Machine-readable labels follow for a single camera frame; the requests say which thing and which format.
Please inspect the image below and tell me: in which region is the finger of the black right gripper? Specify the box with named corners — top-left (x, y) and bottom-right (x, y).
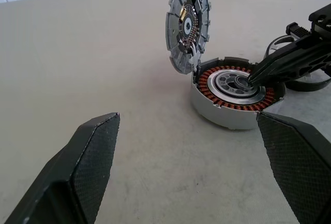
top-left (252, 34), bottom-right (331, 76)
top-left (248, 53), bottom-right (331, 86)

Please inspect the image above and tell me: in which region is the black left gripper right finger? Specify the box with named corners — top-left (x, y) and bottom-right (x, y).
top-left (255, 111), bottom-right (331, 224)

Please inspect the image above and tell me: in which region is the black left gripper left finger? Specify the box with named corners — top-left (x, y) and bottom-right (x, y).
top-left (5, 112), bottom-right (121, 224)

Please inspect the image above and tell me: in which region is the small metal washer ring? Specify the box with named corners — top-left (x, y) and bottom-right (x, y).
top-left (234, 74), bottom-right (255, 88)

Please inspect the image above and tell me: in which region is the motor stator with copper windings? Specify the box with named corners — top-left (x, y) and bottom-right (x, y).
top-left (190, 57), bottom-right (287, 131)

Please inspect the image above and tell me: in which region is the finned motor cover with circuit board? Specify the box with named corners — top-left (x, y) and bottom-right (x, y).
top-left (164, 0), bottom-right (212, 75)

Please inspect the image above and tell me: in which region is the silver black rotor cap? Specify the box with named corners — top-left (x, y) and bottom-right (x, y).
top-left (265, 34), bottom-right (331, 93)

